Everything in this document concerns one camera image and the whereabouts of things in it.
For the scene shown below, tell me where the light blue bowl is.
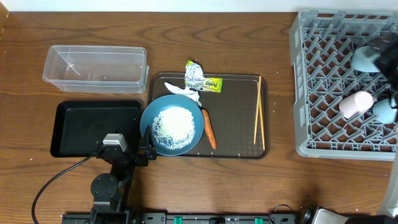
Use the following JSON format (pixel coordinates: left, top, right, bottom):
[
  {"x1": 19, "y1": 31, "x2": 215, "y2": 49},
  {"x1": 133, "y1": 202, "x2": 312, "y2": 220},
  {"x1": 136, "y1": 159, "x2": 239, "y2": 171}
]
[{"x1": 350, "y1": 46, "x2": 381, "y2": 73}]

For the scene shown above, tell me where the light blue cup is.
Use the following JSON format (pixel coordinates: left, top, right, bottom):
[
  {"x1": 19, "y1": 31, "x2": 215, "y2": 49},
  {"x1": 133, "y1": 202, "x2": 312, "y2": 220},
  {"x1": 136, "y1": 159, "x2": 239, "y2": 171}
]
[{"x1": 373, "y1": 98, "x2": 397, "y2": 124}]

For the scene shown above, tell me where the white pink cup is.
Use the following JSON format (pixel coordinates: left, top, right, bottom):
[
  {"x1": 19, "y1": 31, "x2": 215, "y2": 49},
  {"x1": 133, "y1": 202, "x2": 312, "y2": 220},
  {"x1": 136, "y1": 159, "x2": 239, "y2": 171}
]
[{"x1": 338, "y1": 91, "x2": 374, "y2": 119}]

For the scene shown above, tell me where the orange carrot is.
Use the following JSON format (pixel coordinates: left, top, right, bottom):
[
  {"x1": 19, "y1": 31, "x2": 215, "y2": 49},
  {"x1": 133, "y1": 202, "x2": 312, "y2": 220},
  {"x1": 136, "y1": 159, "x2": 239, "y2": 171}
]
[{"x1": 201, "y1": 109, "x2": 216, "y2": 149}]

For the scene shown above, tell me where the wooden chopstick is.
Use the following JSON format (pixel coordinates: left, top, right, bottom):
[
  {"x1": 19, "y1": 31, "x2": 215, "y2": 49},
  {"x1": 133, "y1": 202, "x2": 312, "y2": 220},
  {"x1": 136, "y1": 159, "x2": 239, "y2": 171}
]
[
  {"x1": 258, "y1": 90, "x2": 266, "y2": 151},
  {"x1": 253, "y1": 76, "x2": 261, "y2": 144}
]

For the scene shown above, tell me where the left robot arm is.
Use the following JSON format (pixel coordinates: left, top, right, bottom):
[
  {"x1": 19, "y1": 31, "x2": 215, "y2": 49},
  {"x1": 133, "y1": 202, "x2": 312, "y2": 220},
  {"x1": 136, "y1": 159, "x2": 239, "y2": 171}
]
[{"x1": 89, "y1": 126, "x2": 157, "y2": 223}]

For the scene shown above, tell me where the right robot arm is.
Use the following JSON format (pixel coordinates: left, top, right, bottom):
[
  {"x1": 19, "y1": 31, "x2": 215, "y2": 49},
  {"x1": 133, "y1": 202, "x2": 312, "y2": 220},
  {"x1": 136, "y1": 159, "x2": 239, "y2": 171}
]
[{"x1": 298, "y1": 44, "x2": 397, "y2": 224}]

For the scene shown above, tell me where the pile of white rice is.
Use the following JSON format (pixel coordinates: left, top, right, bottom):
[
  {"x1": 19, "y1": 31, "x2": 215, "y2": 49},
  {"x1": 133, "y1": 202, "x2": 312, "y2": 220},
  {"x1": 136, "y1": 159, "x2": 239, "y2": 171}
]
[{"x1": 152, "y1": 106, "x2": 195, "y2": 151}]

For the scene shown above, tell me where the black plastic tray bin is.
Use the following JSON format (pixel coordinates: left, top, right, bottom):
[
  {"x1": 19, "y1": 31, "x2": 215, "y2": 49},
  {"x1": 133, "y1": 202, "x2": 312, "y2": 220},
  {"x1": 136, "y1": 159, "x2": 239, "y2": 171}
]
[{"x1": 50, "y1": 100, "x2": 141, "y2": 157}]

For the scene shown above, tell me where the dark blue plate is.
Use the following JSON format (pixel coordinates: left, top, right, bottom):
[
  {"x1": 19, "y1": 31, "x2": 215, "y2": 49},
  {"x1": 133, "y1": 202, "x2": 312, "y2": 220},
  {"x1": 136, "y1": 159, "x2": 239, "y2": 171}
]
[{"x1": 140, "y1": 95, "x2": 204, "y2": 156}]

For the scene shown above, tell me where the crumpled white tissue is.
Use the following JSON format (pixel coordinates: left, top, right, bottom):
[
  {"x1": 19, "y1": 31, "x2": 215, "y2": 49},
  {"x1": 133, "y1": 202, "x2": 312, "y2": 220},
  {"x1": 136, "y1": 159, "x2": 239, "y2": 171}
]
[{"x1": 164, "y1": 82, "x2": 202, "y2": 106}]

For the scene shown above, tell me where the crumpled foil wrapper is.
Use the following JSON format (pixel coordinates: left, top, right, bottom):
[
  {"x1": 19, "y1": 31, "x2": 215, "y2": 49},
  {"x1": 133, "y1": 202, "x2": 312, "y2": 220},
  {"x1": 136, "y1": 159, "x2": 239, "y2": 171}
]
[{"x1": 185, "y1": 60, "x2": 205, "y2": 91}]

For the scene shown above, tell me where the yellow green snack packet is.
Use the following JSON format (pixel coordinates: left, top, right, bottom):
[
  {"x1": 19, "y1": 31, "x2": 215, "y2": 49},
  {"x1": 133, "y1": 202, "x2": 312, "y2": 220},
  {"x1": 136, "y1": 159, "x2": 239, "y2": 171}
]
[{"x1": 202, "y1": 77, "x2": 223, "y2": 93}]

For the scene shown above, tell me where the clear plastic bin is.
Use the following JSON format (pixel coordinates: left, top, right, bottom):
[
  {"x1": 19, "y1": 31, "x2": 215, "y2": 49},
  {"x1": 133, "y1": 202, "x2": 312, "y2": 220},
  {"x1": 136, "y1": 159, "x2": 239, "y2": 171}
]
[{"x1": 42, "y1": 45, "x2": 149, "y2": 93}]

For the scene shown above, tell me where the brown serving tray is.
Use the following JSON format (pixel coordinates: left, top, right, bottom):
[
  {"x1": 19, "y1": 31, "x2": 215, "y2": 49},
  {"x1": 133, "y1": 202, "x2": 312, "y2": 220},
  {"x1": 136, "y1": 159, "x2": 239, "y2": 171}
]
[{"x1": 147, "y1": 72, "x2": 270, "y2": 160}]

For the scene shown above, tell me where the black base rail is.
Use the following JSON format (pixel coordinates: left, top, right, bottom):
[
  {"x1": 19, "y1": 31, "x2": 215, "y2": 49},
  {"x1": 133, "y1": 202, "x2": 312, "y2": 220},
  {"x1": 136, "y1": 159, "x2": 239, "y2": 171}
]
[{"x1": 62, "y1": 213, "x2": 298, "y2": 224}]

